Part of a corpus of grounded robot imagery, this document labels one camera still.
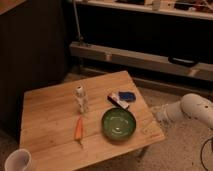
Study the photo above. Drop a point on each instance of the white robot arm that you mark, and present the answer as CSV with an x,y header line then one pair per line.
x,y
190,106

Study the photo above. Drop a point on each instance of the striped rectangular block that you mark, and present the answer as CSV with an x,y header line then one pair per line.
x,y
114,98

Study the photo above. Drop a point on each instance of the black handle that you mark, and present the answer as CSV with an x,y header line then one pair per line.
x,y
182,62

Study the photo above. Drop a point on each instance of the green ceramic bowl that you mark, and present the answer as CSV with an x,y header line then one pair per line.
x,y
118,124

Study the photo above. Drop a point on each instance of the blue sponge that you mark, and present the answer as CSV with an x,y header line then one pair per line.
x,y
127,96

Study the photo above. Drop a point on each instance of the wooden table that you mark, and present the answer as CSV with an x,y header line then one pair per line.
x,y
50,115

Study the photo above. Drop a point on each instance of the grey metal beam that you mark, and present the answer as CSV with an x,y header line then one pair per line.
x,y
140,60

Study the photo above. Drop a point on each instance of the orange carrot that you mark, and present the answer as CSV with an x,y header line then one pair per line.
x,y
78,135

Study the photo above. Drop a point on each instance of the white figurine bottle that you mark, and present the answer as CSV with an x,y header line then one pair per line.
x,y
82,99

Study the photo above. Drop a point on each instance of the vertical metal pole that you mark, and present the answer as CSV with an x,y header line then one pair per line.
x,y
80,38

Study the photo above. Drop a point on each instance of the white cup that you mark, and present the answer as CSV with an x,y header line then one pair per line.
x,y
19,160

